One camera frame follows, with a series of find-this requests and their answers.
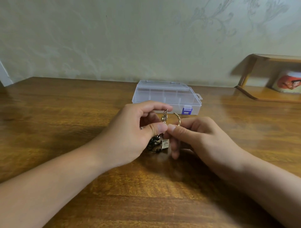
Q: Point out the person's right hand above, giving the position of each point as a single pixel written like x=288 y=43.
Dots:
x=207 y=141

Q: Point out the person's left hand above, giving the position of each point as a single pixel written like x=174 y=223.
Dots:
x=124 y=136

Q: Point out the clear plastic organizer box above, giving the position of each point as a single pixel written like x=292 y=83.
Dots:
x=167 y=95

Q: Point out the person's left forearm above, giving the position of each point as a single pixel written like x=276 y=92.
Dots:
x=44 y=192

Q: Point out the person's right forearm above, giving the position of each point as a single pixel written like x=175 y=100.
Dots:
x=270 y=195

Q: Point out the wooden shelf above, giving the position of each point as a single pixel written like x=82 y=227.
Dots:
x=270 y=94

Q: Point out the white printed mug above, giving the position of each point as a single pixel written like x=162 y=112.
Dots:
x=289 y=82

